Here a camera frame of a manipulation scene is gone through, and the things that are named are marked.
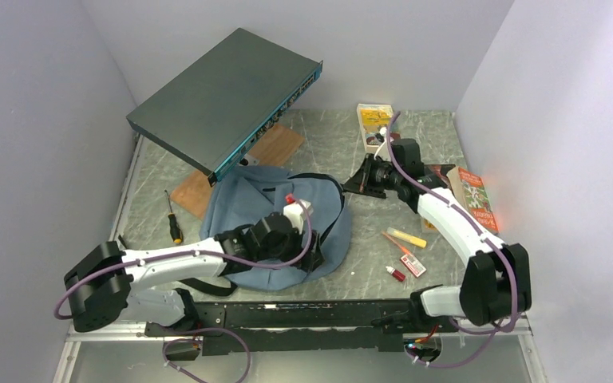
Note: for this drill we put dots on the red white eraser box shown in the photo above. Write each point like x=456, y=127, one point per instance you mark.
x=413, y=265

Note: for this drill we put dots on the dark cover book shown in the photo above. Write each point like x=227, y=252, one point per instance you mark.
x=440, y=171

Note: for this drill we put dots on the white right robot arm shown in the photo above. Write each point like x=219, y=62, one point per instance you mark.
x=497, y=282

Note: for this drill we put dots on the yellow bottom book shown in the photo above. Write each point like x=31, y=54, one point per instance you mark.
x=427, y=226

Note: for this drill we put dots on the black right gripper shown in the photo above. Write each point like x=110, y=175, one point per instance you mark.
x=361, y=181

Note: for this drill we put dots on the black yellow screwdriver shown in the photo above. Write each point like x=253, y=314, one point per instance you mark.
x=174, y=228

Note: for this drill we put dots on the grey network switch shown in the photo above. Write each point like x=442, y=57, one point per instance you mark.
x=213, y=112

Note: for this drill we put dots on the aluminium frame rail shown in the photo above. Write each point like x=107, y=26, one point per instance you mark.
x=123, y=353

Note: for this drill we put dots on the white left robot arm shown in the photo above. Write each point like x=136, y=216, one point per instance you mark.
x=110, y=284

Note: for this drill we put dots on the blue backpack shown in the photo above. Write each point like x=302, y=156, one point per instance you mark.
x=265, y=214

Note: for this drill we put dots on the orange green cover book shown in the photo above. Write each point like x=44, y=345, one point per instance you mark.
x=470, y=192

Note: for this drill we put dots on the yellow cover book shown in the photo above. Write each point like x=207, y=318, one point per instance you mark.
x=371, y=119

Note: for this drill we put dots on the yellow highlighter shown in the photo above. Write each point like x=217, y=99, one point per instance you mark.
x=412, y=239

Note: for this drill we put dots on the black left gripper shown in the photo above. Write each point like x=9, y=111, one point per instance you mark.
x=313, y=256

